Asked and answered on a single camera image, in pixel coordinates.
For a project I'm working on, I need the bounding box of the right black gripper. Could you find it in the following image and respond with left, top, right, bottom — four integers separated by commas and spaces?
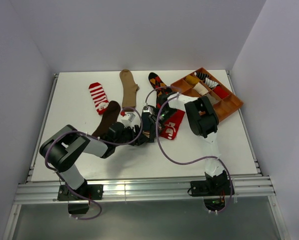
148, 108, 178, 141

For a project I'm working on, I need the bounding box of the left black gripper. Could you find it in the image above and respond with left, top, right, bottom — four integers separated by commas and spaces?
114, 123, 149, 147

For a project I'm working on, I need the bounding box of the navy blue sock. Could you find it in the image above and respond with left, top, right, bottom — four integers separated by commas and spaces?
134, 110, 155, 146

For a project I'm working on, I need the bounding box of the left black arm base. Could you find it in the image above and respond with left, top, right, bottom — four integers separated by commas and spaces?
57, 184, 104, 216

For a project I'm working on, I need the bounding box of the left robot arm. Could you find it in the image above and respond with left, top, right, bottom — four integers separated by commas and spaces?
39, 122, 149, 200

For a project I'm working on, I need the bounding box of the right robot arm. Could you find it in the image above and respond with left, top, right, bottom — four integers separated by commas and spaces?
142, 92, 234, 197

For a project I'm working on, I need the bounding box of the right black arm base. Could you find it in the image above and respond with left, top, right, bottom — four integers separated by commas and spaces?
187, 171, 235, 213

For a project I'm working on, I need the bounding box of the red patterned sock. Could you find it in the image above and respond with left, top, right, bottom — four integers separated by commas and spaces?
159, 110, 185, 140

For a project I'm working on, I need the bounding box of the brown striped-cuff sock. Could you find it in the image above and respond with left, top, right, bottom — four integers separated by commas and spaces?
92, 101, 121, 138

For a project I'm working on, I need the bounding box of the black argyle sock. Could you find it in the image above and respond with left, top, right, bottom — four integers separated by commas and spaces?
148, 72, 173, 100

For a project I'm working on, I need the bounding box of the red white striped sock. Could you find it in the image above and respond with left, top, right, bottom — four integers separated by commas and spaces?
88, 82, 109, 116

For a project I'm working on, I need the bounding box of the tan sock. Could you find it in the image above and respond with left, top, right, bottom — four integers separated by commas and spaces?
119, 69, 139, 112

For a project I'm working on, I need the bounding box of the cream rolled sock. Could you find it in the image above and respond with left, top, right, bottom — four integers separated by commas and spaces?
193, 82, 209, 96

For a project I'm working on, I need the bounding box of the mustard rolled sock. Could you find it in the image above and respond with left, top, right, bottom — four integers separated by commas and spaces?
184, 75, 201, 88

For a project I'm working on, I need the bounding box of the orange compartment tray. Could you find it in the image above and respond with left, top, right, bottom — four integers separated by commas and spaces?
171, 67, 244, 122

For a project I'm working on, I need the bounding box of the black white striped rolled sock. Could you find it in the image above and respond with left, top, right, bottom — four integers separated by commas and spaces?
194, 71, 210, 81

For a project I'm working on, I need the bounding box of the white grey striped rolled sock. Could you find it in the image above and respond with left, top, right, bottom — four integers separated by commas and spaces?
204, 77, 220, 90

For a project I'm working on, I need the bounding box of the red rolled sock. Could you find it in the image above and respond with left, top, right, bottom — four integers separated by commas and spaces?
213, 85, 229, 99

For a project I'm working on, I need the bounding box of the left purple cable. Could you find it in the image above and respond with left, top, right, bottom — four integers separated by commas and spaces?
44, 106, 143, 221

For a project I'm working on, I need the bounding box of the purple cable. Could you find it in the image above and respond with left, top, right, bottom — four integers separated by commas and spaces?
44, 106, 143, 221
144, 86, 234, 214

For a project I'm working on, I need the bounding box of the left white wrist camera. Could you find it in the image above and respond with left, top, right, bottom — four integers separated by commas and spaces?
120, 111, 136, 127

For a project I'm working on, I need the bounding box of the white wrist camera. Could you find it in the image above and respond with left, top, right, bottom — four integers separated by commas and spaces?
142, 105, 155, 115
120, 111, 136, 127

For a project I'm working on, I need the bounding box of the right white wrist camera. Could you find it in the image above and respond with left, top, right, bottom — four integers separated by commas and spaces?
142, 105, 155, 115

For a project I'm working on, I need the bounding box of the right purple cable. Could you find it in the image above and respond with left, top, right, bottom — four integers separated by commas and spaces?
144, 86, 234, 214

